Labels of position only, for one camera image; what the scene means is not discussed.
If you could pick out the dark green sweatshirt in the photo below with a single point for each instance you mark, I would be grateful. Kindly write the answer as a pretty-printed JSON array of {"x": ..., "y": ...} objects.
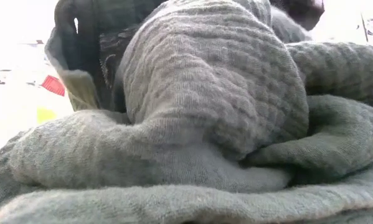
[{"x": 205, "y": 109}]

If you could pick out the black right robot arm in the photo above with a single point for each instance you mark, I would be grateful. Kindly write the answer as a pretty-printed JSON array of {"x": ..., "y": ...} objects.
[{"x": 301, "y": 14}]

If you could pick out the red ribbed crate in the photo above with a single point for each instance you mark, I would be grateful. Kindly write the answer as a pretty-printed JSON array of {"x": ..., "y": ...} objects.
[{"x": 53, "y": 85}]

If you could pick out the yellow shirt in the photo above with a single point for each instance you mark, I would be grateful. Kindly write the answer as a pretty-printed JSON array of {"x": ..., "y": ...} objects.
[{"x": 46, "y": 115}]

